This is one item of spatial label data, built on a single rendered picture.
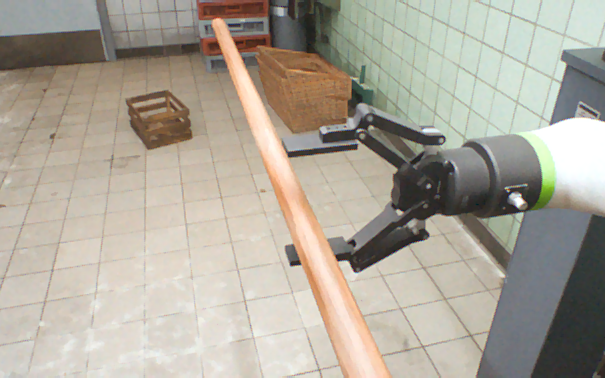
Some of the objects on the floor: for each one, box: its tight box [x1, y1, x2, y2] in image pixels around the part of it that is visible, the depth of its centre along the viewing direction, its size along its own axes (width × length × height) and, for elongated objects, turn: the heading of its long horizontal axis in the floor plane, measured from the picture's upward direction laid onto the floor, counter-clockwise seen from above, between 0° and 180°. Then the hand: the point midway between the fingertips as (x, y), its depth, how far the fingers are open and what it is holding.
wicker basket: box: [258, 71, 348, 134], centre depth 354 cm, size 49×56×28 cm
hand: (296, 204), depth 52 cm, fingers open, 13 cm apart
